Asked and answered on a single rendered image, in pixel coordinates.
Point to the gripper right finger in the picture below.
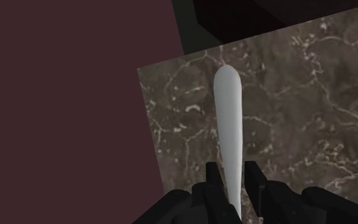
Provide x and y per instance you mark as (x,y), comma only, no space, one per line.
(278,201)

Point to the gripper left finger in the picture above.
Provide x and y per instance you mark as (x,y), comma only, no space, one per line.
(211,198)

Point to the white long rounded utensil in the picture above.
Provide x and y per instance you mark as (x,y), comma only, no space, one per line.
(229,130)

